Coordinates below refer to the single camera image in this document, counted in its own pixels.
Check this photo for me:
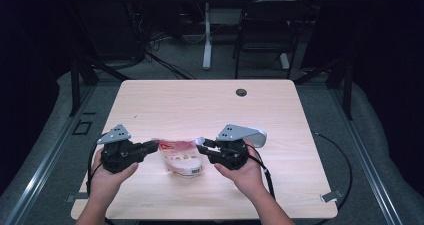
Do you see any grey tape strip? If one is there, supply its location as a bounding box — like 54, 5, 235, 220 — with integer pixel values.
320, 189, 345, 204
65, 191, 91, 204

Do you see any black metal stand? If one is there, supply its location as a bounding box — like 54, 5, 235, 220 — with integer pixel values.
69, 55, 132, 118
293, 55, 354, 121

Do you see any white desk leg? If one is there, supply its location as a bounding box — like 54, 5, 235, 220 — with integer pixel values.
202, 2, 214, 71

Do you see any grey metal floor rail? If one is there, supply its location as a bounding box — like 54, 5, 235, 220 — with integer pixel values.
328, 84, 405, 225
3, 84, 98, 225

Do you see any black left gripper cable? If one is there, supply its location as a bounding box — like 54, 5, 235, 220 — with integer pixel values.
85, 142, 116, 225

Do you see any white desk foot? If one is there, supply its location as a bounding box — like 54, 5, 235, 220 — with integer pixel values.
279, 52, 291, 71

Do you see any red and white refill pouch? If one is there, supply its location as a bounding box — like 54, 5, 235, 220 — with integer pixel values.
153, 136, 206, 177

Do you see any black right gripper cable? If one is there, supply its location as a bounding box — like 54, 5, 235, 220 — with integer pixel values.
246, 131, 354, 225

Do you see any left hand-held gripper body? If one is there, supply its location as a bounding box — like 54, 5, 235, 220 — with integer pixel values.
96, 123, 148, 175

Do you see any person's right hand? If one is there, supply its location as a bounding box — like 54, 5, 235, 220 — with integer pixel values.
213, 138, 268, 201

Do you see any black square floor outlet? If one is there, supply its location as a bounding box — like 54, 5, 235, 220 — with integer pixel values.
71, 119, 94, 136

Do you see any white under-desk tray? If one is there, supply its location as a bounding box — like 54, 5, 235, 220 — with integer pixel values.
209, 8, 243, 26

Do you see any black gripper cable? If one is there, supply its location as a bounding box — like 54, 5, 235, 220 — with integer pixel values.
246, 131, 354, 225
85, 142, 116, 225

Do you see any bundle of floor cables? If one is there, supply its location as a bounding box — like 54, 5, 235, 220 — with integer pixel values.
124, 3, 198, 81

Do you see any person's left hand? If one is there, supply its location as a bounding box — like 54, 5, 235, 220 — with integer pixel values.
89, 148, 140, 201

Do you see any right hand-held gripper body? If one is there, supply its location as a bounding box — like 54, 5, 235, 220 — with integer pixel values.
205, 123, 260, 171

